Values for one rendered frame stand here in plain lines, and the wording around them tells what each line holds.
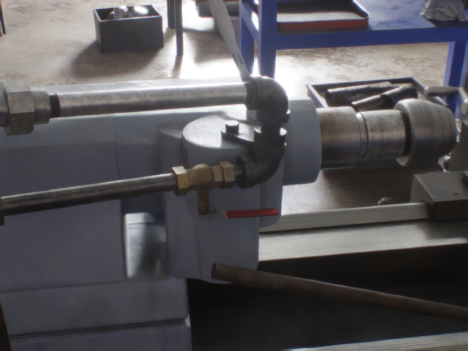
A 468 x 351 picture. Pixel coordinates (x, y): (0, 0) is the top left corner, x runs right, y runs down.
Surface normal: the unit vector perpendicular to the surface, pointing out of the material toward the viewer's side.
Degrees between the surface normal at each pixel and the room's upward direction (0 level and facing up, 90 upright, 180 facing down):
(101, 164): 82
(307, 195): 0
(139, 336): 90
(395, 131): 59
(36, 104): 63
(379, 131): 53
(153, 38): 90
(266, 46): 90
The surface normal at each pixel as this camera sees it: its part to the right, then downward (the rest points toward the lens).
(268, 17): 0.15, 0.48
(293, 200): 0.00, -0.88
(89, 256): 0.14, 0.07
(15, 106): 0.44, -0.15
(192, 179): 0.37, 0.07
